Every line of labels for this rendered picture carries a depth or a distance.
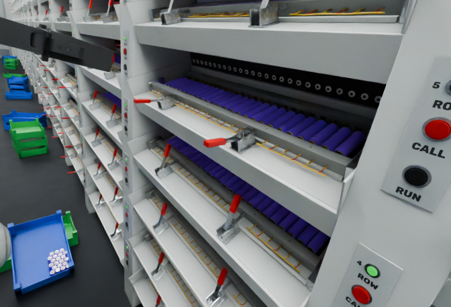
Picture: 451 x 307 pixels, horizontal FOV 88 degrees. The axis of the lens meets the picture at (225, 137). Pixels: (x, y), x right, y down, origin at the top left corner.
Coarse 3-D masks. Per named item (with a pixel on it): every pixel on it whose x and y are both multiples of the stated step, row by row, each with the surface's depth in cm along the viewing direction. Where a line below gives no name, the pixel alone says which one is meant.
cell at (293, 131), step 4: (304, 120) 41; (308, 120) 40; (312, 120) 41; (300, 124) 40; (304, 124) 40; (308, 124) 40; (312, 124) 41; (292, 128) 39; (296, 128) 39; (300, 128) 39; (304, 128) 39; (292, 132) 38; (296, 132) 38; (300, 132) 39; (296, 136) 38
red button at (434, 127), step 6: (438, 120) 19; (426, 126) 19; (432, 126) 19; (438, 126) 19; (444, 126) 18; (450, 126) 18; (426, 132) 19; (432, 132) 19; (438, 132) 19; (444, 132) 18; (450, 132) 18; (432, 138) 19; (438, 138) 19
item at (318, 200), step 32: (160, 96) 65; (320, 96) 43; (192, 128) 47; (224, 128) 46; (224, 160) 41; (256, 160) 36; (288, 160) 35; (352, 160) 30; (288, 192) 31; (320, 192) 29; (320, 224) 29
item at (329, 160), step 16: (192, 96) 55; (192, 112) 52; (208, 112) 50; (224, 112) 46; (240, 128) 42; (256, 128) 40; (272, 128) 39; (288, 144) 36; (304, 144) 34; (320, 160) 32; (336, 160) 30
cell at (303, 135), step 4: (320, 120) 40; (316, 124) 39; (320, 124) 39; (324, 124) 39; (308, 128) 38; (312, 128) 38; (316, 128) 38; (320, 128) 39; (304, 132) 37; (308, 132) 37; (312, 132) 38; (316, 132) 38; (300, 136) 37; (304, 136) 37; (308, 136) 37; (312, 136) 38
